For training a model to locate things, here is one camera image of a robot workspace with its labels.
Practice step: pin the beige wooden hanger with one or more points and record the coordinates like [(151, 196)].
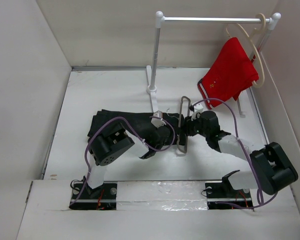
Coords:
[(249, 37)]

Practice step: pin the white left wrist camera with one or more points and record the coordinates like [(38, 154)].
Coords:
[(157, 119)]

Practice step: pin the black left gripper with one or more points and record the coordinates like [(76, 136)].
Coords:
[(171, 137)]

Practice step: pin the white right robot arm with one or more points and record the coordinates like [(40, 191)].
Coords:
[(270, 168)]

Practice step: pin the black trousers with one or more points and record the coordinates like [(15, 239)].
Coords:
[(140, 122)]

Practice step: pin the white metal clothes rack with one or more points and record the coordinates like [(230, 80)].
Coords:
[(259, 40)]

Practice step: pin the grey trouser hanger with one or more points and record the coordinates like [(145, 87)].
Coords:
[(182, 148)]

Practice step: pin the red shorts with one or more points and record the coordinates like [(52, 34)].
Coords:
[(231, 73)]

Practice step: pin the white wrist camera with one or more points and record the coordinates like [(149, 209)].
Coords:
[(196, 110), (157, 119)]

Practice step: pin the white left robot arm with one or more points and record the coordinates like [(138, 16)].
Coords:
[(115, 138)]

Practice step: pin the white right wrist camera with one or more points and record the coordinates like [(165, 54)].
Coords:
[(196, 110)]

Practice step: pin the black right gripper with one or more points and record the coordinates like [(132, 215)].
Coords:
[(188, 125)]

